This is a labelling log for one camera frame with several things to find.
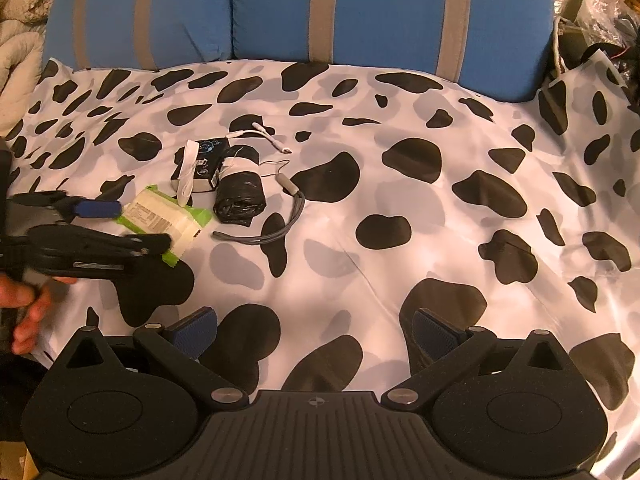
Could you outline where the green wet wipes pack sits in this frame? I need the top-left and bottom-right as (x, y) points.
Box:
(116, 185), (213, 268)

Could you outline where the black plastic bag roll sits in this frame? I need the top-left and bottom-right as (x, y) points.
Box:
(213, 144), (266, 226)

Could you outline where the person's left hand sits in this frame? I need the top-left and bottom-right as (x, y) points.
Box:
(1, 274), (77, 356)

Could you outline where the small black printed box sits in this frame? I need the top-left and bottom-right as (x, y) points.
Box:
(193, 138), (230, 193)

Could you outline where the cardboard box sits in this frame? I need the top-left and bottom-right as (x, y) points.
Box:
(0, 442), (39, 480)

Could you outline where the cow print blanket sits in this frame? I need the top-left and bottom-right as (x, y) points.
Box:
(6, 55), (639, 479)

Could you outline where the blue striped left cushion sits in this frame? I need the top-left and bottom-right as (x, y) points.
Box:
(43, 0), (232, 70)

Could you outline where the blue striped cushion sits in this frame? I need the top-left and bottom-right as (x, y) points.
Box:
(43, 0), (232, 70)
(232, 0), (553, 102)

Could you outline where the beige quilted comforter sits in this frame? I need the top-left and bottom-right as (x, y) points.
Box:
(0, 0), (53, 136)

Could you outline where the blue striped right cushion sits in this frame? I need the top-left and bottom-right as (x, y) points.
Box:
(232, 0), (553, 102)

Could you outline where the clear plastic wrap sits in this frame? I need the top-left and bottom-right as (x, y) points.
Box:
(553, 0), (639, 68)

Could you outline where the grey cable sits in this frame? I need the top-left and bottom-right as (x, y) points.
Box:
(211, 158), (307, 246)

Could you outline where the white adapter cable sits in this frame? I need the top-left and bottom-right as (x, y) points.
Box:
(226, 121), (294, 156)

